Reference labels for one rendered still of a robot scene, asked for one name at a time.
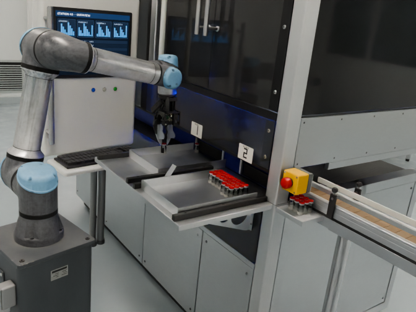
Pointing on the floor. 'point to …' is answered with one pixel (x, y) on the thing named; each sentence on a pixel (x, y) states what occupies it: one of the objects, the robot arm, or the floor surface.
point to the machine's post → (284, 147)
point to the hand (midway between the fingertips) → (163, 141)
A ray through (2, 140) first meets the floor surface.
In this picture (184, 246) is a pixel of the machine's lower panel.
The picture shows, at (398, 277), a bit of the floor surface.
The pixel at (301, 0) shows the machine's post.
